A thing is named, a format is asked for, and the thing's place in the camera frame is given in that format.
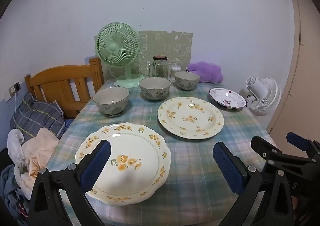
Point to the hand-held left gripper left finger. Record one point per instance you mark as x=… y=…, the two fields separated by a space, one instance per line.
x=98 y=163

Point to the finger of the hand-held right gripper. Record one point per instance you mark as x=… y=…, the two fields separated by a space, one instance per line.
x=265 y=147
x=298 y=141

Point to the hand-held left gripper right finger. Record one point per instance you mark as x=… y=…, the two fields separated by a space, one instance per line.
x=227 y=168

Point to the scalloped yellow flower plate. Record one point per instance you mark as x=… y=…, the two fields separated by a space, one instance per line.
x=130 y=141

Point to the grey-green floral bowl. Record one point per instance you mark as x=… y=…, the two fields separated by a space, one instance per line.
x=155 y=91
x=187 y=82
x=111 y=106

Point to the round yellow flower plate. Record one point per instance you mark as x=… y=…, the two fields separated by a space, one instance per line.
x=190 y=118

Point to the small red flower plate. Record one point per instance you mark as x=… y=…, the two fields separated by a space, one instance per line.
x=226 y=97

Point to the plaid tablecloth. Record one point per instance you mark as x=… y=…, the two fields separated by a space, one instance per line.
x=195 y=161

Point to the white fan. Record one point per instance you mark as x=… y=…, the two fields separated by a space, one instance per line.
x=265 y=96

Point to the pink cloth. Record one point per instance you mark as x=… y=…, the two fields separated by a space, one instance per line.
x=40 y=148

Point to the beige door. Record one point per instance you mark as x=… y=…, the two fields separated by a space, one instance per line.
x=305 y=66

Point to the blue plaid pillow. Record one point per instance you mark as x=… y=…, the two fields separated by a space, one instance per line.
x=37 y=116

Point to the white cloth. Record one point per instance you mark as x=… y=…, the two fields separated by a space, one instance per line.
x=15 y=143

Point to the blue-grey cloth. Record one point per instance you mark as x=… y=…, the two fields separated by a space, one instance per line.
x=12 y=191

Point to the wooden headboard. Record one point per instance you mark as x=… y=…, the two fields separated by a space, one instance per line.
x=55 y=83

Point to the purple plush cushion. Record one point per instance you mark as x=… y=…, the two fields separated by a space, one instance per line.
x=205 y=71

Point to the clear glass mug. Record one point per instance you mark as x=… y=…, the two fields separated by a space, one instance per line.
x=150 y=70

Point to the small jar with white lid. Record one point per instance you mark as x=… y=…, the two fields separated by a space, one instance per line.
x=175 y=68

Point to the glass jar with dark lid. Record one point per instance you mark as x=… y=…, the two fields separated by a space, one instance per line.
x=161 y=68

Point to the green desk fan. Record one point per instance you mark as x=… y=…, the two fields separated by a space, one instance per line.
x=117 y=46

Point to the green patterned board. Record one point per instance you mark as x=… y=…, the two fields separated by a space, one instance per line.
x=162 y=43

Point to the wall outlet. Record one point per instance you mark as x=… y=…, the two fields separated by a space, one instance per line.
x=14 y=88

